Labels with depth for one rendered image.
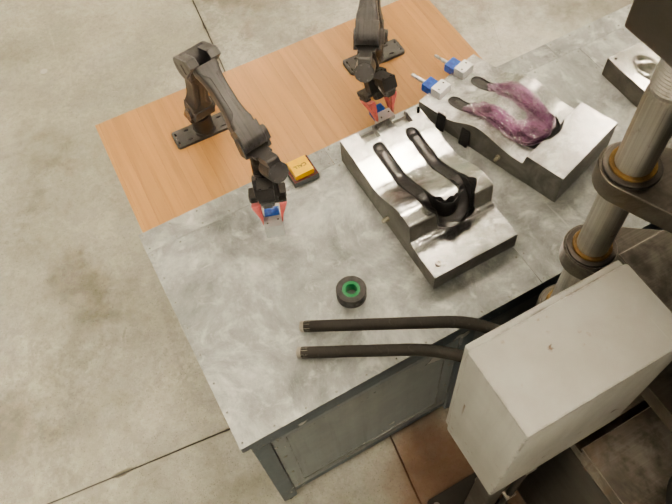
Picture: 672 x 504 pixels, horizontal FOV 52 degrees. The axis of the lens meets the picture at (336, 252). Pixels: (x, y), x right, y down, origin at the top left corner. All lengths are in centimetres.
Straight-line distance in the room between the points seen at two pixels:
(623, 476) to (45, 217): 248
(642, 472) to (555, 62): 127
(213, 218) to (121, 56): 189
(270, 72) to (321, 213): 59
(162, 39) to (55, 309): 153
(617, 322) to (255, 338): 99
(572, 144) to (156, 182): 120
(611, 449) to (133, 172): 151
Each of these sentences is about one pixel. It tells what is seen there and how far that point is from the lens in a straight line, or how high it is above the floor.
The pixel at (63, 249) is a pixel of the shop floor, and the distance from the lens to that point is 314.
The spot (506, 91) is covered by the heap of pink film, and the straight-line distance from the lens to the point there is 213.
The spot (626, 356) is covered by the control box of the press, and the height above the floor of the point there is 147.
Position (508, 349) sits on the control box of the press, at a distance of 107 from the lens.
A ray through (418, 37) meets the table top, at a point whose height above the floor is 80.
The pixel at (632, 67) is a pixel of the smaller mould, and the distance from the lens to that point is 233.
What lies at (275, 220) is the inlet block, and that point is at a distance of 191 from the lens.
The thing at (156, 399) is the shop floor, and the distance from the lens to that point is 270.
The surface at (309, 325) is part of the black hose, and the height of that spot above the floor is 83.
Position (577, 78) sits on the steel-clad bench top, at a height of 80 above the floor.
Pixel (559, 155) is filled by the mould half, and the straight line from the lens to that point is 200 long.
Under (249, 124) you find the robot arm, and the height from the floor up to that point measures 111.
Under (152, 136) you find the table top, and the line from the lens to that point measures 226.
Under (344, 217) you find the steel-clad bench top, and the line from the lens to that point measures 196.
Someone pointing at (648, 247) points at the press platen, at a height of 129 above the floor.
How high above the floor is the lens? 244
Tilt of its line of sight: 60 degrees down
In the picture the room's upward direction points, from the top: 7 degrees counter-clockwise
